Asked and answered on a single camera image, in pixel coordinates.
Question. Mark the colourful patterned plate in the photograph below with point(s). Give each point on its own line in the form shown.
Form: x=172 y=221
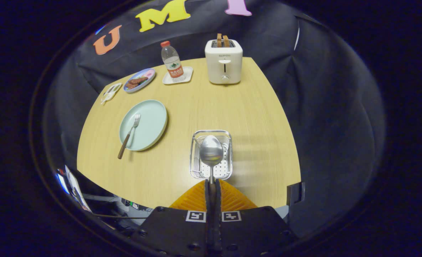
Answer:
x=147 y=74

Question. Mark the white toaster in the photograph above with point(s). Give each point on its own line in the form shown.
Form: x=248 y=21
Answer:
x=214 y=69

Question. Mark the black table clamp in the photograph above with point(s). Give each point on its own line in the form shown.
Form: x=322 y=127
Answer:
x=295 y=192

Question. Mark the brown meat pieces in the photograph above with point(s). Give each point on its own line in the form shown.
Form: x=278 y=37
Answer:
x=136 y=81

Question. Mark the white square coaster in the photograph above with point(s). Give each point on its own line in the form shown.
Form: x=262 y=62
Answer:
x=189 y=73

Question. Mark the clear water bottle red cap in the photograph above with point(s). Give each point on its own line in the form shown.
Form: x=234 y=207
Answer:
x=171 y=60

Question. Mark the white divided sauce dish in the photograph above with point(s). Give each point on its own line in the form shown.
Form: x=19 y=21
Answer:
x=111 y=92

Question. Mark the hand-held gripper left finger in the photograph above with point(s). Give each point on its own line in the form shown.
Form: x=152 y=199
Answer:
x=207 y=228

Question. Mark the pale green plate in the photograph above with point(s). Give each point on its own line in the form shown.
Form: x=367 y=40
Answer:
x=150 y=121

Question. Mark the brown toast slice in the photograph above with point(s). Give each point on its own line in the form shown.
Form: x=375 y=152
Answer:
x=226 y=40
x=219 y=40

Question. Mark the white printed papers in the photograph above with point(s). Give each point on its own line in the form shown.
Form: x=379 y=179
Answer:
x=74 y=185

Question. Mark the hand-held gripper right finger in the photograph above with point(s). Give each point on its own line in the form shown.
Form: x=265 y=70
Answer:
x=219 y=228

